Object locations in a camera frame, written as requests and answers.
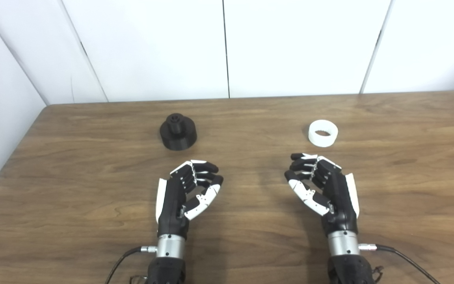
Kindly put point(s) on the white and black left hand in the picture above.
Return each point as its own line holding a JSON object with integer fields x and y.
{"x": 173, "y": 205}

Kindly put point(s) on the white and black right hand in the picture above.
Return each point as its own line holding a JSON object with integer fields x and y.
{"x": 339, "y": 201}

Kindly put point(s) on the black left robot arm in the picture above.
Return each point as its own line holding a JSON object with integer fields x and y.
{"x": 170, "y": 252}

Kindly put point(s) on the round black part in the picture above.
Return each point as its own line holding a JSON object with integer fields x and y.
{"x": 177, "y": 132}

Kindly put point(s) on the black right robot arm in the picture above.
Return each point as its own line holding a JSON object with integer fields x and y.
{"x": 345, "y": 252}

